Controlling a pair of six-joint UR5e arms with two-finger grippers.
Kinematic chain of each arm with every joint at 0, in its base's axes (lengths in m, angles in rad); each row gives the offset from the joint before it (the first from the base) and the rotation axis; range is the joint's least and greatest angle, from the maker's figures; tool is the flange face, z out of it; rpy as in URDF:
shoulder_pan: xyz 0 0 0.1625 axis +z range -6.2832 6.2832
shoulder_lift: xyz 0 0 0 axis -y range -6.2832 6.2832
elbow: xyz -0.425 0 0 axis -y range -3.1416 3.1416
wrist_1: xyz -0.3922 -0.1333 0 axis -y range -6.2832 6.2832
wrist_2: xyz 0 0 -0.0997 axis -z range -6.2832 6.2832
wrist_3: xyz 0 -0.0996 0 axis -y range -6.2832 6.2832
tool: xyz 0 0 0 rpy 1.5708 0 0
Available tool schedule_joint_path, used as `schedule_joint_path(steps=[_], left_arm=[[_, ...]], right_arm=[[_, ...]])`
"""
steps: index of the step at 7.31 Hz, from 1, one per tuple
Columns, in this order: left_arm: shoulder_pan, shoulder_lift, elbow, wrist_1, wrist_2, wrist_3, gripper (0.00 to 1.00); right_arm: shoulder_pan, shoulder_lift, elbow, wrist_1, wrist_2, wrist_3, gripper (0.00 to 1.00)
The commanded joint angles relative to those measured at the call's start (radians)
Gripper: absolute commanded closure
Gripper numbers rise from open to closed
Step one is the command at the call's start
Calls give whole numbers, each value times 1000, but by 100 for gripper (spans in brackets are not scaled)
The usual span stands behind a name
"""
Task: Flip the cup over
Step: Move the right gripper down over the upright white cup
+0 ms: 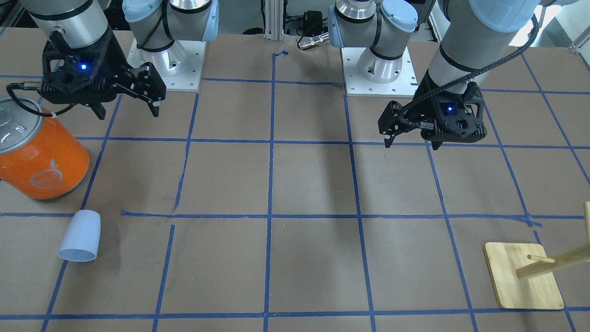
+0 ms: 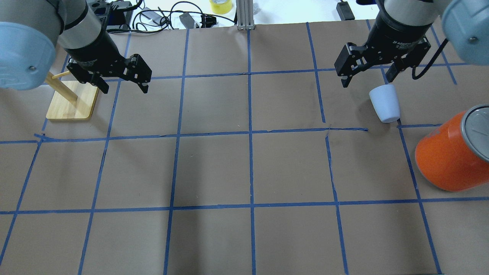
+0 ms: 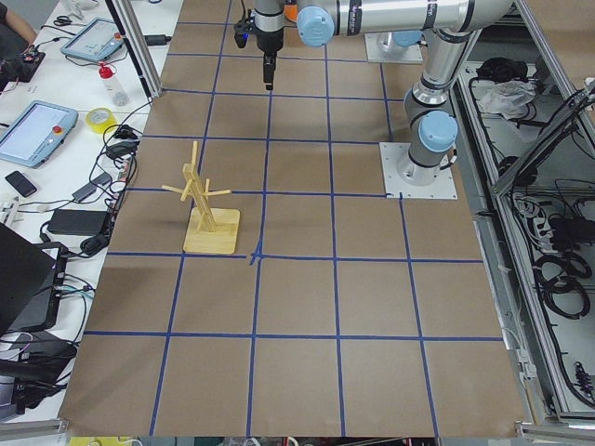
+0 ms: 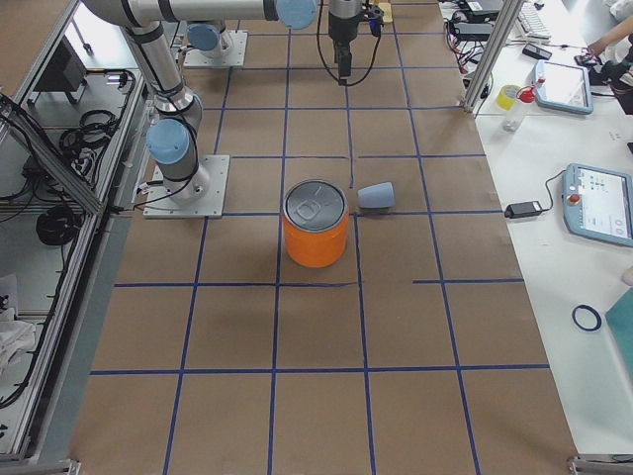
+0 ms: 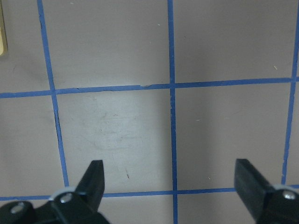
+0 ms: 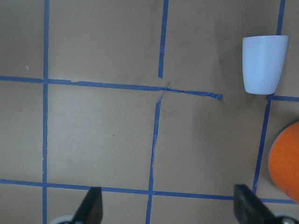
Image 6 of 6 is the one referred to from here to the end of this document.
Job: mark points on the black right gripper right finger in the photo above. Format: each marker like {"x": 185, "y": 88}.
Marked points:
{"x": 249, "y": 209}

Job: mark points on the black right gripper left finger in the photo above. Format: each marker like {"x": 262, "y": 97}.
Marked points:
{"x": 90, "y": 210}

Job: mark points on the light blue plastic cup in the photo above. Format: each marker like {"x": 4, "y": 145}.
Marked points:
{"x": 263, "y": 59}

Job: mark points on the orange can container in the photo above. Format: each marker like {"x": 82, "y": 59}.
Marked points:
{"x": 283, "y": 162}

